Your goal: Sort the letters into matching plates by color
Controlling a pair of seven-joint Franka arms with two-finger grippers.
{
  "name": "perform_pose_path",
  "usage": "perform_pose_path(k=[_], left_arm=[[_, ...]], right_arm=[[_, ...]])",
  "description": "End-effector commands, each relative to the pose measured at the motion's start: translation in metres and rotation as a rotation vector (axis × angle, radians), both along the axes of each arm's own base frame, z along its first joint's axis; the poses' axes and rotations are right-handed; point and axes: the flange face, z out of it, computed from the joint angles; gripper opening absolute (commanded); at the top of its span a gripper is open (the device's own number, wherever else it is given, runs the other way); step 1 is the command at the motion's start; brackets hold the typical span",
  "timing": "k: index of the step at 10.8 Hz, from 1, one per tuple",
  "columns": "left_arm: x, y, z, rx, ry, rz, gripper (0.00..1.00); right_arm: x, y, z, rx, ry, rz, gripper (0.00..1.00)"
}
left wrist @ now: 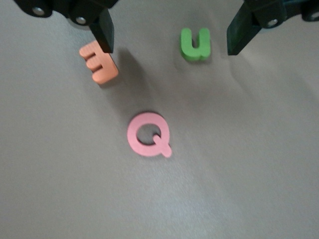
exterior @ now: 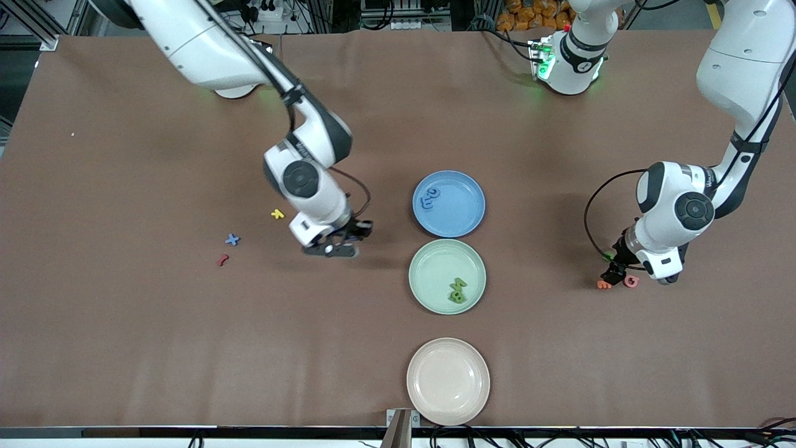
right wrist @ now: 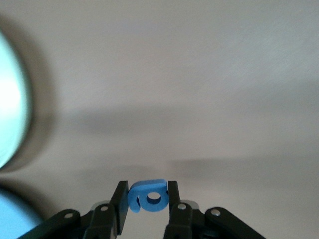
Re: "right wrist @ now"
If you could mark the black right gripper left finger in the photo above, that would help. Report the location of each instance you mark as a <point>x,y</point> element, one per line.
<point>119,214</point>

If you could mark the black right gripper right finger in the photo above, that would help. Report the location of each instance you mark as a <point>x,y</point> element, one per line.
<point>177,216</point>

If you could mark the blue foam letter a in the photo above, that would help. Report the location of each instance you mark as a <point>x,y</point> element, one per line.
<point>144,186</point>

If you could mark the blue plate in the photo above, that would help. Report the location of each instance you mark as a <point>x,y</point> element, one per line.
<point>15,219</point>

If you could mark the brown table cover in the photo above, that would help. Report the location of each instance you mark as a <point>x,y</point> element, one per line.
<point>174,74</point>

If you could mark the green plate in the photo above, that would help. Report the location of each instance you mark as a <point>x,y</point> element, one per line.
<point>10,99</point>

